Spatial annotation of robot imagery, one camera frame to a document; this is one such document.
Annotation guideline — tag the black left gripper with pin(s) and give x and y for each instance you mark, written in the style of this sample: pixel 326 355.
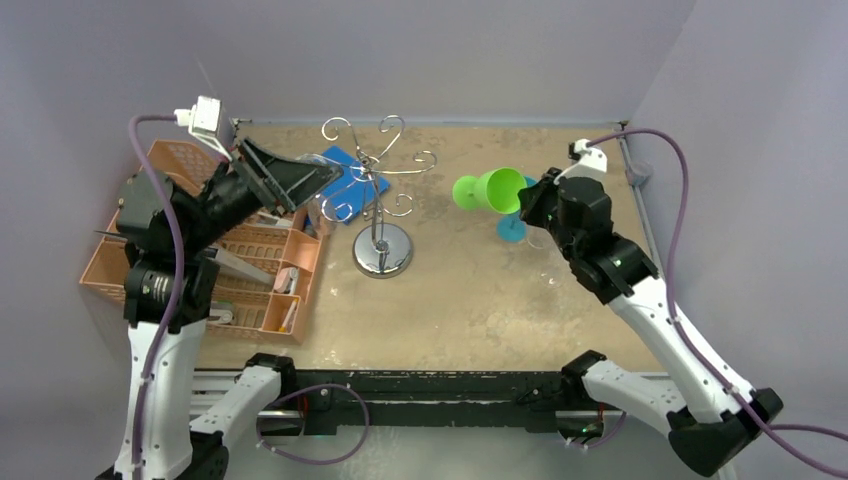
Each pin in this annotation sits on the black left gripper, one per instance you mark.
pixel 288 176

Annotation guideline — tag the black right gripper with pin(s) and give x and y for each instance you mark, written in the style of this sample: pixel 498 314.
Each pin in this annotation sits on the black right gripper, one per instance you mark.
pixel 534 203

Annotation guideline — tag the clear wine glass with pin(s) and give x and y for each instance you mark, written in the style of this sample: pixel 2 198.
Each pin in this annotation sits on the clear wine glass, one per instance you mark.
pixel 553 267
pixel 320 210
pixel 539 238

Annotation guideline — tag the blue plastic wine glass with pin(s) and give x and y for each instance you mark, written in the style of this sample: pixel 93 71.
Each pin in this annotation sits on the blue plastic wine glass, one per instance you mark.
pixel 510 228

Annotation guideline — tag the green plastic wine glass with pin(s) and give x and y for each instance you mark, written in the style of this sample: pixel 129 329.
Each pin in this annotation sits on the green plastic wine glass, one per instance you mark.
pixel 496 191

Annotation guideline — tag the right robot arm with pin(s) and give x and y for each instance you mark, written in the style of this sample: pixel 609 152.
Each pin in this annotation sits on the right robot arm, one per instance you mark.
pixel 710 413

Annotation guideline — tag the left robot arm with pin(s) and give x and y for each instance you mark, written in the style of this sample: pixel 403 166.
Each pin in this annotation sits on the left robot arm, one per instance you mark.
pixel 168 297

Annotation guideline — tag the chrome wine glass rack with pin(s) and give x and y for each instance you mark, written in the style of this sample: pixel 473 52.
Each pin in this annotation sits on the chrome wine glass rack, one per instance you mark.
pixel 382 249

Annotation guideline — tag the blue square mat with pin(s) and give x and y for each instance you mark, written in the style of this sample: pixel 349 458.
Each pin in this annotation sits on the blue square mat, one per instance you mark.
pixel 353 194

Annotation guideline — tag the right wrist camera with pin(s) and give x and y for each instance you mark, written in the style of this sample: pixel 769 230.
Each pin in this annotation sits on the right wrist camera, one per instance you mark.
pixel 587 161

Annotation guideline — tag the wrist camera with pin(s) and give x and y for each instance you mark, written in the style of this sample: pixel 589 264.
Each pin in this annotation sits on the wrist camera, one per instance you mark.
pixel 207 122
pixel 587 161

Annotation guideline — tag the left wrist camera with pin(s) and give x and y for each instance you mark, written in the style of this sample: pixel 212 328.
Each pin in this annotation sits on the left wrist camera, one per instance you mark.
pixel 207 122

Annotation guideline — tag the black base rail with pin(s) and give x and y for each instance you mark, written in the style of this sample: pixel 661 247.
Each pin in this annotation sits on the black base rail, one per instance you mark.
pixel 534 401

